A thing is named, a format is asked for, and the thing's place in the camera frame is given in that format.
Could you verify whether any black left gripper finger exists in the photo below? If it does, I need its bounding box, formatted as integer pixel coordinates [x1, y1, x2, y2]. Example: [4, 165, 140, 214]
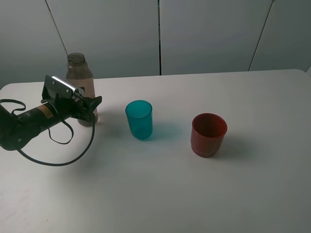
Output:
[84, 96, 102, 110]

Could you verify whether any clear brown plastic bottle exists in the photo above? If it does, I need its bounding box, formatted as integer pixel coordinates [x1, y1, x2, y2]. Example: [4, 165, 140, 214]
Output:
[66, 52, 99, 127]

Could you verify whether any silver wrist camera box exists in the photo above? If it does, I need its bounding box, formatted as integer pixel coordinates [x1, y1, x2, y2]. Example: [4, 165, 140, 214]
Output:
[42, 75, 85, 100]

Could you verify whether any red plastic cup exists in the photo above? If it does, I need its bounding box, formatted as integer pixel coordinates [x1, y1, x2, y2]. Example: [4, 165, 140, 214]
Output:
[190, 113, 227, 158]

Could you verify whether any teal translucent plastic cup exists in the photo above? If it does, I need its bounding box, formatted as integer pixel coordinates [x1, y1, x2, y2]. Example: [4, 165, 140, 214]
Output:
[125, 100, 153, 140]

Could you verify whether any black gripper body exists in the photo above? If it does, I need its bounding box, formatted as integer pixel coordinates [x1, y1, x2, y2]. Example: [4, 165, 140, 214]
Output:
[41, 90, 90, 122]

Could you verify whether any black camera cable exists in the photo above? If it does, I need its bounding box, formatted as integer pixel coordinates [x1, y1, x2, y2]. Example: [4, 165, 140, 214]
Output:
[0, 97, 96, 167]

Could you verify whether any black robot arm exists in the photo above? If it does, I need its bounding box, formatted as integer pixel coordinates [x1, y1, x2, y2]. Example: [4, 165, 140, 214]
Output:
[0, 94, 102, 151]

